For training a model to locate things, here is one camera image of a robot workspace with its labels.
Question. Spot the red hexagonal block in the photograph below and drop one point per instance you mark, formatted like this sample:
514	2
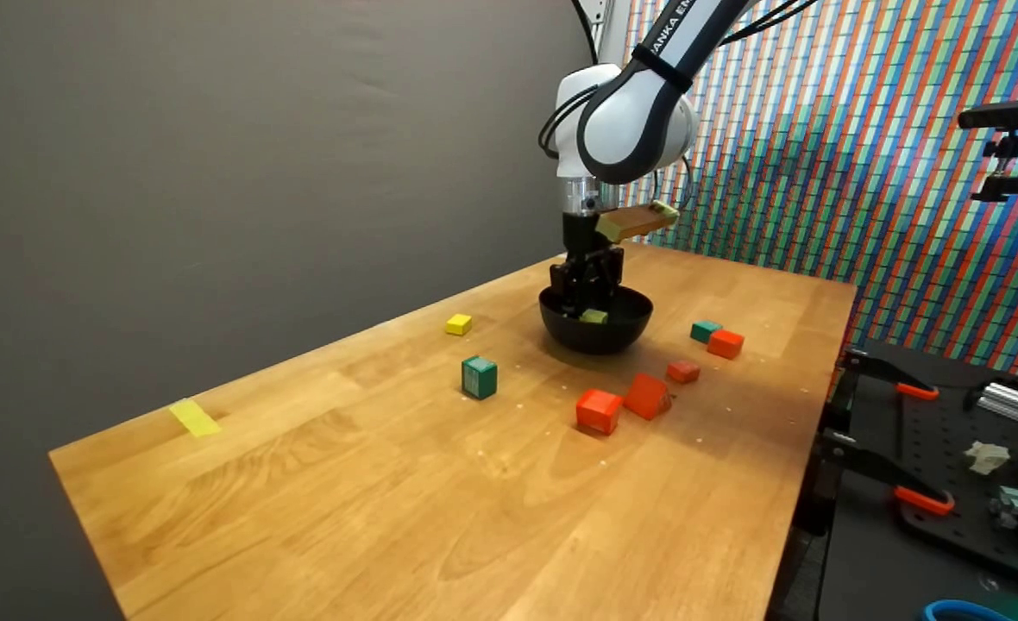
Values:
648	399

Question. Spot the red wooden block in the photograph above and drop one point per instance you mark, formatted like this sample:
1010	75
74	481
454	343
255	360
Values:
680	372

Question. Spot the grey fabric backdrop panel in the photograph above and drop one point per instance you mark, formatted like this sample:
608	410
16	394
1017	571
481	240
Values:
244	150

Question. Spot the white crumpled paper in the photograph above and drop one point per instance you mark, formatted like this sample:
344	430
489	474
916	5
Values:
987	457

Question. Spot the yellow pentagon block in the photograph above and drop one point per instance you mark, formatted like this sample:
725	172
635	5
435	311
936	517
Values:
455	326

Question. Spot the tan wrist camera box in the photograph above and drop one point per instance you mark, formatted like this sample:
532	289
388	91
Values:
638	221

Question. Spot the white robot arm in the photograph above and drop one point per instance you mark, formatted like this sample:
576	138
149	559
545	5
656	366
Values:
631	125

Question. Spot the yellow tape strip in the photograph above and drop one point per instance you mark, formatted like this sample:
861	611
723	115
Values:
193	418

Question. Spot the black pegboard bench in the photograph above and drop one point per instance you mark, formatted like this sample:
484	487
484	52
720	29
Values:
934	453

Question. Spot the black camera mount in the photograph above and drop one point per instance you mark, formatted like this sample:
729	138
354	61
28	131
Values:
1010	115

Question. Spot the orange-red notched block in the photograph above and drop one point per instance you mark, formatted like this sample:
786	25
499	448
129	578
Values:
725	343

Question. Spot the orange-red wooden cube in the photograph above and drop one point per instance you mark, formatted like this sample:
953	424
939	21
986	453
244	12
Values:
598	412

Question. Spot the teal wooden block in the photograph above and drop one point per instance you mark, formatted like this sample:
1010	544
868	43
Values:
704	329

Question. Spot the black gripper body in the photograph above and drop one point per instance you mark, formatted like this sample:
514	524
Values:
583	261

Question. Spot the black bowl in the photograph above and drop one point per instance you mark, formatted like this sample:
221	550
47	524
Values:
596	340

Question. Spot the white flat bar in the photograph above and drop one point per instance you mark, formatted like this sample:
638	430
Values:
1012	402

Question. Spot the pale yellow cube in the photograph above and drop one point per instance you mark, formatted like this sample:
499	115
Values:
596	315

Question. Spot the green wooden cube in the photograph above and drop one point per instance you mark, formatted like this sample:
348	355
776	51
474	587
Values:
478	378

